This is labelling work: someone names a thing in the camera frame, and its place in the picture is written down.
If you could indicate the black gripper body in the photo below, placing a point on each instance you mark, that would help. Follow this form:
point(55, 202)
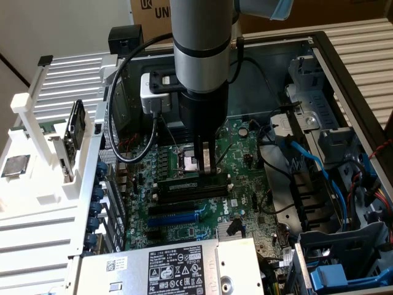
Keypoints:
point(204, 113)

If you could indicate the green RAM stick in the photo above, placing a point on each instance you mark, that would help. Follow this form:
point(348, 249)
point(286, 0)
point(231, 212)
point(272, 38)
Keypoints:
point(184, 183)

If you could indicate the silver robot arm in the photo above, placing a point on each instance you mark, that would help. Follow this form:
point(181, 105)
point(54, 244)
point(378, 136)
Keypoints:
point(199, 30)

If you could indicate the silver CPU socket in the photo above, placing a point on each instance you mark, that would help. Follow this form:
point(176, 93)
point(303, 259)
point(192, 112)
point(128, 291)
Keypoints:
point(184, 161)

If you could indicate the silver coin battery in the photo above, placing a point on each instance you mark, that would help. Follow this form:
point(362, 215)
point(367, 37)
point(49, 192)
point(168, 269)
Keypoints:
point(243, 132)

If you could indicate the green Dell motherboard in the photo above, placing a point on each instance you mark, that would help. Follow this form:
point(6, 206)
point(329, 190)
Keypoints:
point(245, 190)

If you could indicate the grey metal PC case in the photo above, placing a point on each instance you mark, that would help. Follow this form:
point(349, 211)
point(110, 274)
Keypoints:
point(251, 89)

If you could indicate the long black expansion slot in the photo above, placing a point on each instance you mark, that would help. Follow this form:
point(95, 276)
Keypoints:
point(172, 209)

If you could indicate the blue expansion slot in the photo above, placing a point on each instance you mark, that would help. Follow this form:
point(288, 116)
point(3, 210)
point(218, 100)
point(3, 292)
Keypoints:
point(172, 220)

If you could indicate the silver chipset heatsink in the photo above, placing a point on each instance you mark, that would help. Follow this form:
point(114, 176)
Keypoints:
point(222, 229)

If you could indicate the short black expansion slot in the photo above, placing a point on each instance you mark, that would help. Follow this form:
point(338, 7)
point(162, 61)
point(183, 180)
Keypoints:
point(154, 236)

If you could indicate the white corner fixture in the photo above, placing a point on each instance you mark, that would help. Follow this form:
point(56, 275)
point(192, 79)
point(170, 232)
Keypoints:
point(110, 66)

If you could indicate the printed cardboard box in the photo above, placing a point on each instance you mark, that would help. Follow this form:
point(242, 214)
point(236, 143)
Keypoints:
point(153, 21)

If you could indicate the blue plastic slot clip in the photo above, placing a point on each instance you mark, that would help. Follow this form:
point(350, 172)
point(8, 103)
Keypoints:
point(96, 209)
point(90, 241)
point(98, 192)
point(93, 224)
point(102, 169)

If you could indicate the black box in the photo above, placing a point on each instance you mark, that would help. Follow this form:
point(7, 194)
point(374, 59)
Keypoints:
point(122, 38)

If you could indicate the black graphics card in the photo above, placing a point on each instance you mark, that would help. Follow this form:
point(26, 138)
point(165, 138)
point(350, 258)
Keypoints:
point(76, 123)

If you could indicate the grey power supply with label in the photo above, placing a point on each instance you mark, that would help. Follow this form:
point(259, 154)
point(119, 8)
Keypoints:
point(129, 276)

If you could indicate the green circuit board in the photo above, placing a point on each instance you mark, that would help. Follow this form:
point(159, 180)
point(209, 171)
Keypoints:
point(52, 126)

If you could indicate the grey metal disk bay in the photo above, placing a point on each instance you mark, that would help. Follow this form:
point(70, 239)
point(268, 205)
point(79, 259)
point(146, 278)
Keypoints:
point(337, 242)

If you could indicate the white parts rack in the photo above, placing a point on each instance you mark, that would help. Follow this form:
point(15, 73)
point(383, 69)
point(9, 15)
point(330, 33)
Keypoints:
point(46, 190)

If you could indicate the plain brown cardboard box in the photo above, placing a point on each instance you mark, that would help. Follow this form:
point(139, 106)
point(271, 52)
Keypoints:
point(337, 12)

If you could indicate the blue plastic disk caddy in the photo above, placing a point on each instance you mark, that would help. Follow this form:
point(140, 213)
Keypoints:
point(330, 276)

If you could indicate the silver CPU chip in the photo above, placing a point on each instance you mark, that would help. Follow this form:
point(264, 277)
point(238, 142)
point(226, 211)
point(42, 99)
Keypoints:
point(15, 166)

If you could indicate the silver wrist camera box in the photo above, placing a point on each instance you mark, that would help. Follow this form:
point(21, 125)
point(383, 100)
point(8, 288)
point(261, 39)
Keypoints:
point(155, 101)

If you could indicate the silver metal disk bracket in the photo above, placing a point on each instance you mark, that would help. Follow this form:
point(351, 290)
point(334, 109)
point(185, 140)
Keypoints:
point(281, 126)

